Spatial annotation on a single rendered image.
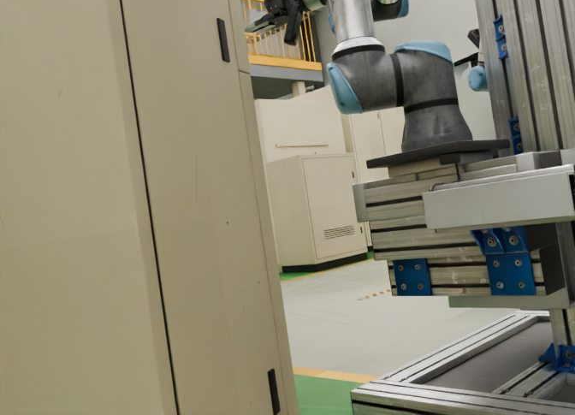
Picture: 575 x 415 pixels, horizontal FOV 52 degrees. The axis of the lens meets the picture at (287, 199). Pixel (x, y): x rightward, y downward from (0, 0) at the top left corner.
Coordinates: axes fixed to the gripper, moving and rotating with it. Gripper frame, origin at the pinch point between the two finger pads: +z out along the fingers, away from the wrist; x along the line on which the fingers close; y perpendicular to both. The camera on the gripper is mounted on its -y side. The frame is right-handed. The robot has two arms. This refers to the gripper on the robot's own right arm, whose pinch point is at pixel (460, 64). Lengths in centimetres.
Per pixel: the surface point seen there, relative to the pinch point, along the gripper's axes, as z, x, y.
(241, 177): -78, -108, 22
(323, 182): 423, 110, 29
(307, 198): 411, 82, 41
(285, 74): 751, 229, -161
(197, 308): -92, -124, 39
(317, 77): 785, 299, -151
